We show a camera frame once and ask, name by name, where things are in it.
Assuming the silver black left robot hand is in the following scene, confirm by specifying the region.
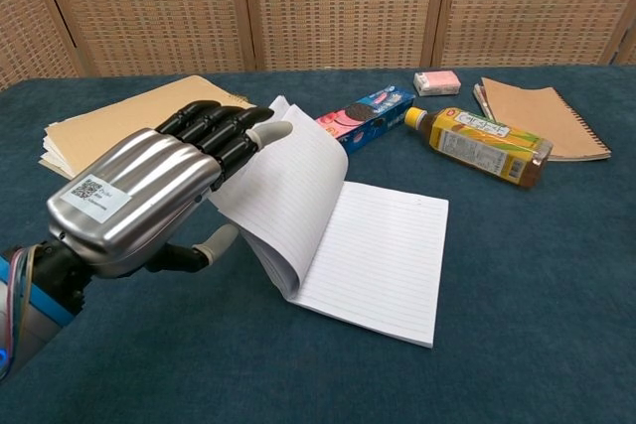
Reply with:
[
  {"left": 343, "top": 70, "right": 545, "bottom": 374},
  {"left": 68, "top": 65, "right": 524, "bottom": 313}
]
[{"left": 34, "top": 99, "right": 294, "bottom": 315}]

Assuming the white lined notebook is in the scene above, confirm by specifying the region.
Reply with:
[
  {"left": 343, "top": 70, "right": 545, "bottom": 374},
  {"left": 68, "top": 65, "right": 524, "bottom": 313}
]
[{"left": 207, "top": 94, "right": 450, "bottom": 350}]

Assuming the tan kraft notebook stack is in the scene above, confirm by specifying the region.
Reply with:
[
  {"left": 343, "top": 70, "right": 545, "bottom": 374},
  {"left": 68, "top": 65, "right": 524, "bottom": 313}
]
[{"left": 38, "top": 74, "right": 258, "bottom": 181}]

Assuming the brown spiral bound notebook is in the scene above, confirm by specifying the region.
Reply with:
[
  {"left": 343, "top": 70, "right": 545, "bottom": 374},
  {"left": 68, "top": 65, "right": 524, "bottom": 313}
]
[{"left": 471, "top": 76, "right": 613, "bottom": 163}]

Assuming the blue Oreo cookie box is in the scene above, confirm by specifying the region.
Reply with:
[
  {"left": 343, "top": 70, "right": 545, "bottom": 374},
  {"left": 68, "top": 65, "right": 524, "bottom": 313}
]
[{"left": 314, "top": 85, "right": 417, "bottom": 157}]

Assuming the woven rattan folding screen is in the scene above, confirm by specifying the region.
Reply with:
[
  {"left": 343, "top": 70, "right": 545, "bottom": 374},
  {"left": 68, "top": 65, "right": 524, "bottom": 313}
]
[{"left": 0, "top": 0, "right": 636, "bottom": 91}]

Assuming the pink white eraser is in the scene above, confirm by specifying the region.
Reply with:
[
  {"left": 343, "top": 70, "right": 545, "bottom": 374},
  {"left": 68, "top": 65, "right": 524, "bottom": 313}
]
[{"left": 412, "top": 70, "right": 463, "bottom": 97}]

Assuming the yellow label tea bottle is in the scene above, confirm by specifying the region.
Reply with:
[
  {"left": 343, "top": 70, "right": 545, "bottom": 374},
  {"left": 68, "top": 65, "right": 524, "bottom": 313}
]
[{"left": 403, "top": 105, "right": 555, "bottom": 191}]

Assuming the dark teal table cloth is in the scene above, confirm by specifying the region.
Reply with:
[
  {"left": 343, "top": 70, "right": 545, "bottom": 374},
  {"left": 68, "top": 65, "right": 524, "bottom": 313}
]
[{"left": 0, "top": 64, "right": 636, "bottom": 424}]

